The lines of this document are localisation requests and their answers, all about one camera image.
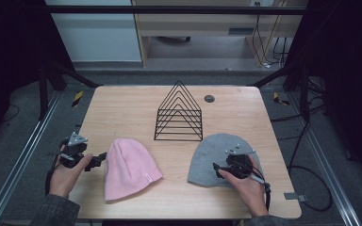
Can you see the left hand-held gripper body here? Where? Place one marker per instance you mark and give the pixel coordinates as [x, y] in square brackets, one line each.
[74, 150]

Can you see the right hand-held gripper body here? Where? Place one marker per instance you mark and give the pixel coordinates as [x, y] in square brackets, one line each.
[240, 164]

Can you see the grey knit beanie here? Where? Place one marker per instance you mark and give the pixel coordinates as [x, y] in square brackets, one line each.
[207, 160]

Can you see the pink knit beanie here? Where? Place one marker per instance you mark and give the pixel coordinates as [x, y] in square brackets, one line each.
[128, 169]

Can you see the person's right hand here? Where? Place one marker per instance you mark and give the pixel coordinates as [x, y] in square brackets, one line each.
[251, 193]

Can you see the person's left hand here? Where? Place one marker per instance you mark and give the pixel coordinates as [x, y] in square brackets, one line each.
[63, 180]

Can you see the yellow black tape strip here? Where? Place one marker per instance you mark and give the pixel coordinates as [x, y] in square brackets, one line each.
[279, 99]
[77, 98]

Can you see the black metal stand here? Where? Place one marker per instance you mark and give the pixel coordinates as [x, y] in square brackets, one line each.
[43, 91]
[304, 91]

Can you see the round grey table grommet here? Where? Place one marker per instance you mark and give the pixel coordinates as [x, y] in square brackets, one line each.
[209, 98]

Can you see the black curtain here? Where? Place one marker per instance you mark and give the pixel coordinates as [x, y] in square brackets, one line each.
[9, 56]
[348, 78]

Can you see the white cabinet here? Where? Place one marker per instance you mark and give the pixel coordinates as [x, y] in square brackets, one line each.
[97, 37]

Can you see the aluminium frame rail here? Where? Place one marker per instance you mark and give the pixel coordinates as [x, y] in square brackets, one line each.
[22, 158]
[338, 188]

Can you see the grey metal table bracket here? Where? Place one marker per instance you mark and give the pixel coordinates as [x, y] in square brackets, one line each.
[293, 196]

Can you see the black horizontal frame bar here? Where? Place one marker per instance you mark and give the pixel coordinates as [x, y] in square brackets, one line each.
[169, 10]

